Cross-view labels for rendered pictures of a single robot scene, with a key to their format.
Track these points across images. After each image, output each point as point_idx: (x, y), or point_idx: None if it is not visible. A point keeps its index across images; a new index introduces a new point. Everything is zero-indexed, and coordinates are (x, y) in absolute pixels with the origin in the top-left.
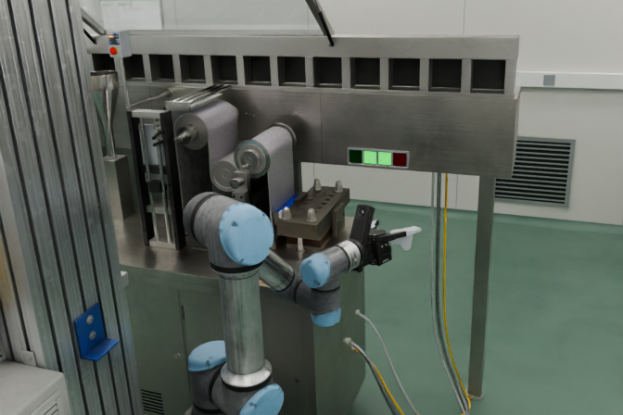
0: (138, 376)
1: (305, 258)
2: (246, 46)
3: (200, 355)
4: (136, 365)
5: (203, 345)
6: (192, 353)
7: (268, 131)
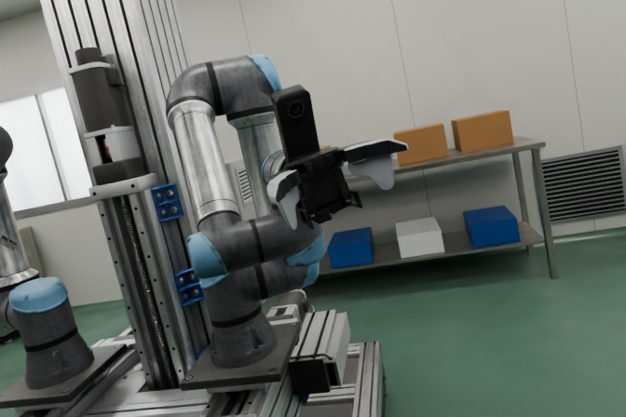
0: (122, 295)
1: None
2: None
3: (48, 280)
4: (118, 282)
5: (41, 289)
6: (56, 281)
7: None
